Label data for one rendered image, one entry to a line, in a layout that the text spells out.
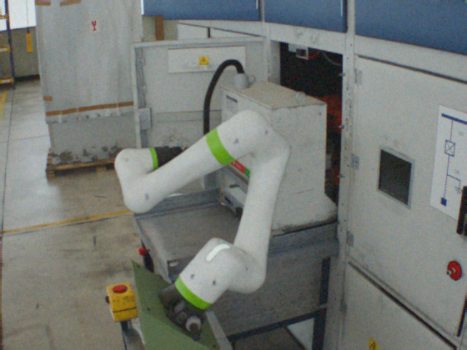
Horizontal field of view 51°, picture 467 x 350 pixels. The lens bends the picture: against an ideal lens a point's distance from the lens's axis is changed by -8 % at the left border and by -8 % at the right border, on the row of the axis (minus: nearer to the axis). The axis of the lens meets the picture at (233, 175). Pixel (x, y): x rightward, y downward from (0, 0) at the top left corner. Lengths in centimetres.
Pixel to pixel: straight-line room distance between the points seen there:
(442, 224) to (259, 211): 56
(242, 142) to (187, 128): 97
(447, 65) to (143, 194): 100
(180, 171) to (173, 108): 88
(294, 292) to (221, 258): 71
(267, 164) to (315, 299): 74
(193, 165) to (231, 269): 35
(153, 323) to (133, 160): 60
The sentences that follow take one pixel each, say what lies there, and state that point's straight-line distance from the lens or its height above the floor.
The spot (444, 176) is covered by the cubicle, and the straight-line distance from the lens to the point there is 150.
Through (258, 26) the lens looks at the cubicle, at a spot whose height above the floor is 162.
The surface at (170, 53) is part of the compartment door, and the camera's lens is 240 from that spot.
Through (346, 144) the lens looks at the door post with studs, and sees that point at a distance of 192.
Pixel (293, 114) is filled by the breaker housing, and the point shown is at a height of 136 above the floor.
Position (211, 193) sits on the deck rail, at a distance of 241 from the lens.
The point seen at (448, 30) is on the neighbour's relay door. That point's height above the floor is 171.
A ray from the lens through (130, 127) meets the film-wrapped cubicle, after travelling 557.
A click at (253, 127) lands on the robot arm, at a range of 154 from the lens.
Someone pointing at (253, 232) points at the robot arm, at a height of 108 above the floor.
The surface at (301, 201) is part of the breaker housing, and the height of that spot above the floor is 102.
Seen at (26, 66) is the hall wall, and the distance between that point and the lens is 1292.
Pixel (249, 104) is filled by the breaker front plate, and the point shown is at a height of 137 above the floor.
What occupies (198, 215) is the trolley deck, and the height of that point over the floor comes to 85.
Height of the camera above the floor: 180
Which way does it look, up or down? 20 degrees down
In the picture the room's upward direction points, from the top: 2 degrees counter-clockwise
